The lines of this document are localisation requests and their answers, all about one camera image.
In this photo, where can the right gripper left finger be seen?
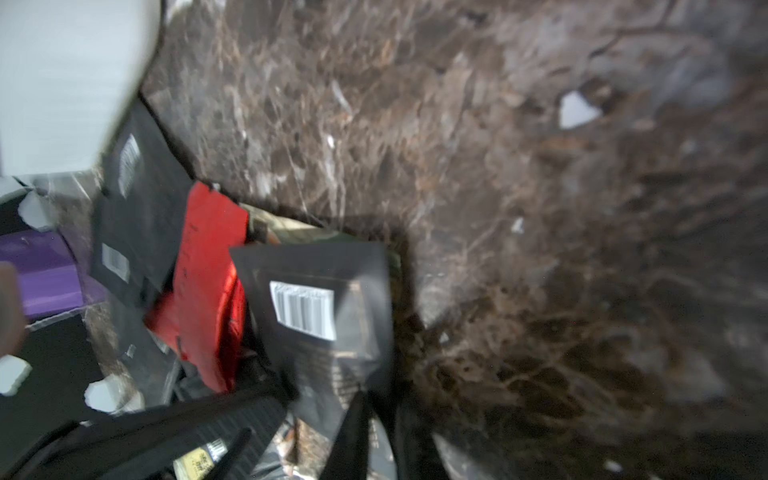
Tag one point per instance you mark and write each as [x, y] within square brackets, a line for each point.
[140, 445]

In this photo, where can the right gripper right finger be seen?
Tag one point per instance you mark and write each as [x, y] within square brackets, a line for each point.
[394, 443]

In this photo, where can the large red tea bag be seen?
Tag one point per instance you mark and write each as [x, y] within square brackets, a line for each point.
[202, 317]

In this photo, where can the black tea bag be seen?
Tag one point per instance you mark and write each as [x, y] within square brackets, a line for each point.
[138, 219]
[323, 312]

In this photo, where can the yellow patterned tea bag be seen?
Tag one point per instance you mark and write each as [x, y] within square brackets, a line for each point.
[268, 228]

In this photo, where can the black tea bag top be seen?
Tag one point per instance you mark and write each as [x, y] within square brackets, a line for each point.
[138, 219]

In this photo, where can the white storage box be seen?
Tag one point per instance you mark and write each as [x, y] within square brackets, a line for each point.
[69, 72]

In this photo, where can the purple metronome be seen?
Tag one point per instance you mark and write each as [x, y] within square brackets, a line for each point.
[50, 280]

